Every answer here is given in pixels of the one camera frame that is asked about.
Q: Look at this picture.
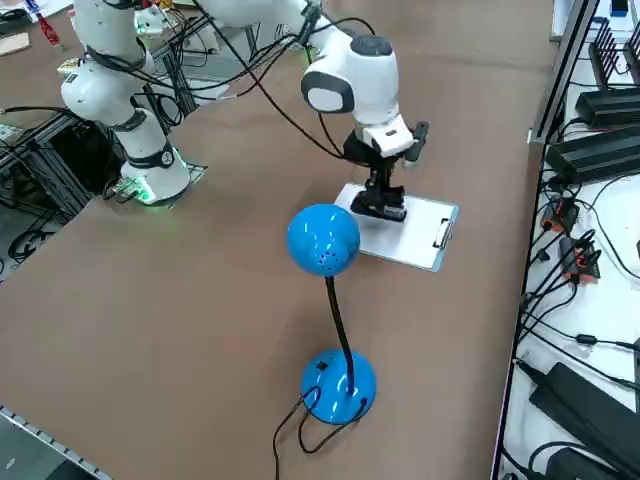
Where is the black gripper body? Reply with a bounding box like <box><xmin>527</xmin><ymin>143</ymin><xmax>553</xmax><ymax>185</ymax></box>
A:
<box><xmin>342</xmin><ymin>128</ymin><xmax>405</xmax><ymax>174</ymax></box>

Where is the black stapler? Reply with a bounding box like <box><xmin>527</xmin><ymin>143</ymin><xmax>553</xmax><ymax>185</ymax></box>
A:
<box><xmin>349</xmin><ymin>187</ymin><xmax>409</xmax><ymax>222</ymax></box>

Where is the white paper sheet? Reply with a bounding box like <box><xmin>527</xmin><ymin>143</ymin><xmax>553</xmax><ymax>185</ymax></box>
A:
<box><xmin>333</xmin><ymin>183</ymin><xmax>454</xmax><ymax>267</ymax></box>

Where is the clipboard with metal clip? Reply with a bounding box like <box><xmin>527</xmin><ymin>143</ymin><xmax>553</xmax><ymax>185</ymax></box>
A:
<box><xmin>332</xmin><ymin>183</ymin><xmax>461</xmax><ymax>274</ymax></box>

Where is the blue desk lamp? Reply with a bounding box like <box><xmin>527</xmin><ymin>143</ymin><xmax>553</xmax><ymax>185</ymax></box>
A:
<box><xmin>285</xmin><ymin>202</ymin><xmax>379</xmax><ymax>426</ymax></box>

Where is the orange black connector block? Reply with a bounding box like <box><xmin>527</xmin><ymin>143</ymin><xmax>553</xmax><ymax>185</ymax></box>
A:
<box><xmin>558</xmin><ymin>235</ymin><xmax>602</xmax><ymax>286</ymax></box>
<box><xmin>540</xmin><ymin>196</ymin><xmax>580</xmax><ymax>232</ymax></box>

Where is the black slotted rack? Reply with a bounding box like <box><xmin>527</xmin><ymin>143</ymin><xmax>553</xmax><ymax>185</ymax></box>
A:
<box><xmin>588</xmin><ymin>17</ymin><xmax>640</xmax><ymax>91</ymax></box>

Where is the white green-lit device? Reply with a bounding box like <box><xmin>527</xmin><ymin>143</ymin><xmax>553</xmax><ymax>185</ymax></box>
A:
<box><xmin>133</xmin><ymin>7</ymin><xmax>169</xmax><ymax>37</ymax></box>

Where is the large black power adapter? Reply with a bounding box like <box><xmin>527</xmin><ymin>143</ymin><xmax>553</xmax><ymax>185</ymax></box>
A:
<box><xmin>528</xmin><ymin>362</ymin><xmax>640</xmax><ymax>476</ymax></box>

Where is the brown cardboard piece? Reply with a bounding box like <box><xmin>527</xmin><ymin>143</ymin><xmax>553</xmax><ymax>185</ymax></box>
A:
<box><xmin>0</xmin><ymin>32</ymin><xmax>32</xmax><ymax>57</ymax></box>

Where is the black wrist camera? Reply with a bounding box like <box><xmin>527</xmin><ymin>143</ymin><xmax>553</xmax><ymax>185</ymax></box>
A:
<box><xmin>403</xmin><ymin>120</ymin><xmax>431</xmax><ymax>169</ymax></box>

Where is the long black arm cable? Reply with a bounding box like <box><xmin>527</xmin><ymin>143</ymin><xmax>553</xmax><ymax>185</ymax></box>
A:
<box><xmin>192</xmin><ymin>0</ymin><xmax>351</xmax><ymax>161</ymax></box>

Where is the aluminium rail post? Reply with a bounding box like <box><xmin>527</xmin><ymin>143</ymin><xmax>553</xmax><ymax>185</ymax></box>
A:
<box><xmin>528</xmin><ymin>0</ymin><xmax>601</xmax><ymax>146</ymax></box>

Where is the black cable with ferrite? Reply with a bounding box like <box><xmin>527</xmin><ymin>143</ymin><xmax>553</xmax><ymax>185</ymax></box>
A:
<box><xmin>519</xmin><ymin>309</ymin><xmax>640</xmax><ymax>351</ymax></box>

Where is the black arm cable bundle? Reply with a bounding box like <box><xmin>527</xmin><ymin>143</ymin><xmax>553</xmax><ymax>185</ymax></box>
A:
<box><xmin>82</xmin><ymin>17</ymin><xmax>374</xmax><ymax>104</ymax></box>

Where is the black lamp cable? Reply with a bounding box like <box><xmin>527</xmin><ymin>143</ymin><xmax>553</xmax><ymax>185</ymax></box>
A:
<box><xmin>272</xmin><ymin>384</ymin><xmax>371</xmax><ymax>480</ymax></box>

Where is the black aluminium frame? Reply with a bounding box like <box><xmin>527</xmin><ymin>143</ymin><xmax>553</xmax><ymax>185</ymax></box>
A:
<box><xmin>0</xmin><ymin>107</ymin><xmax>126</xmax><ymax>221</ymax></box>

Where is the silver table edge rail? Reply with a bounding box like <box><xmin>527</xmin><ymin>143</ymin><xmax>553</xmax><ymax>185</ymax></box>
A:
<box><xmin>0</xmin><ymin>403</ymin><xmax>111</xmax><ymax>480</ymax></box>

